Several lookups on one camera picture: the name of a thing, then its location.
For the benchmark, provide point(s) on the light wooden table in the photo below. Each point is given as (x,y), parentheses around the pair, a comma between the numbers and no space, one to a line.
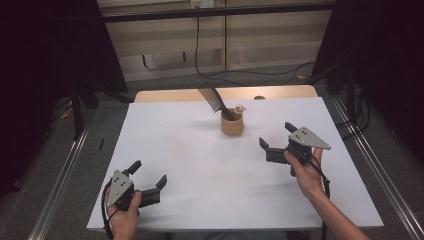
(173,95)

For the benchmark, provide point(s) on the black curtain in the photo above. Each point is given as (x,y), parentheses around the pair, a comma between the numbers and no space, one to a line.
(383,60)
(50,66)

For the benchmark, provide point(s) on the white wall socket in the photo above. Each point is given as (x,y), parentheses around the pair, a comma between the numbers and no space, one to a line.
(202,3)

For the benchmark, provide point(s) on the black metal stand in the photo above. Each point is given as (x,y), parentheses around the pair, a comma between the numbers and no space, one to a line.
(77,110)

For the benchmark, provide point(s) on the person's left hand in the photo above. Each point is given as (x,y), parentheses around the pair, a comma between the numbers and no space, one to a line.
(123,223)

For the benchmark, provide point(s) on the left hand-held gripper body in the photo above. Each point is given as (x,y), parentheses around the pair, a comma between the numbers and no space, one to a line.
(120,188)

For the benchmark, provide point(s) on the tan cup with small figurine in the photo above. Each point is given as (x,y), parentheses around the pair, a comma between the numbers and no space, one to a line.
(232,128)

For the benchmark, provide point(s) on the person's right hand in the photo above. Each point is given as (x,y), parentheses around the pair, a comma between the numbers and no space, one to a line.
(308,180)

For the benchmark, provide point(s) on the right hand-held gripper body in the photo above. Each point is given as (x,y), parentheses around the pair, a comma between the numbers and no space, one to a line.
(308,138)

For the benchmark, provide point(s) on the small black floor item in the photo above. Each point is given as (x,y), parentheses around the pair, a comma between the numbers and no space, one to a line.
(101,144)

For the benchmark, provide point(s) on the metal floor rail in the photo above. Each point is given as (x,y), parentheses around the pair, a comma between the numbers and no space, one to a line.
(383,176)
(56,190)

